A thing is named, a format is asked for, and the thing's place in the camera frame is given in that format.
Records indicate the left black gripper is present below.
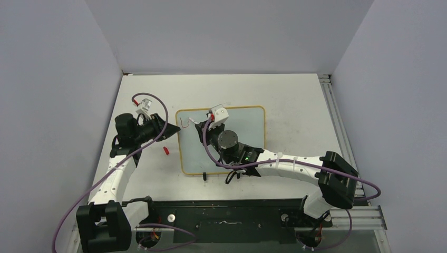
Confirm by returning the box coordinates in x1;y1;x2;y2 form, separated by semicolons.
133;113;180;144

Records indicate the white red marker pen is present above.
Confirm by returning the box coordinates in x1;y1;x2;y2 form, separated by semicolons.
188;118;199;124

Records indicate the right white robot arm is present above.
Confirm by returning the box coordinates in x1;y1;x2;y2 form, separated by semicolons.
195;122;358;226

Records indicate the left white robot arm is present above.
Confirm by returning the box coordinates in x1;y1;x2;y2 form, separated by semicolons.
76;113;180;252

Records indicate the yellow-framed whiteboard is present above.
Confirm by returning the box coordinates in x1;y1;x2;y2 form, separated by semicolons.
176;106;265;176

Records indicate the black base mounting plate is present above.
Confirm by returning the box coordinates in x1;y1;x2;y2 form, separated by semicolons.
139;199;333;244

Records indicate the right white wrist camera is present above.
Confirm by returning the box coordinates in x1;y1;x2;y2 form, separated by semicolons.
208;104;229;130

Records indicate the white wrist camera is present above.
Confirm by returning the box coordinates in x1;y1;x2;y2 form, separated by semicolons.
208;104;229;130
136;99;152;116

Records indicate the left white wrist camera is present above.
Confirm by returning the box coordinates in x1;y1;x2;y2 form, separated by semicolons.
136;99;152;116

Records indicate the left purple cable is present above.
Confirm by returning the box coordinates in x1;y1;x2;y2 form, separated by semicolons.
51;92;170;253

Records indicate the purple cable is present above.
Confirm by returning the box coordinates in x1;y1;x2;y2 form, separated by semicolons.
51;92;170;253
201;119;382;202

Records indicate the aluminium rail frame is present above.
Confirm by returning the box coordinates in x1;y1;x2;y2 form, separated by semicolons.
317;74;358;174

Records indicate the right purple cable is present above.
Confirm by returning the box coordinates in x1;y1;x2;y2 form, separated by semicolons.
201;119;382;202

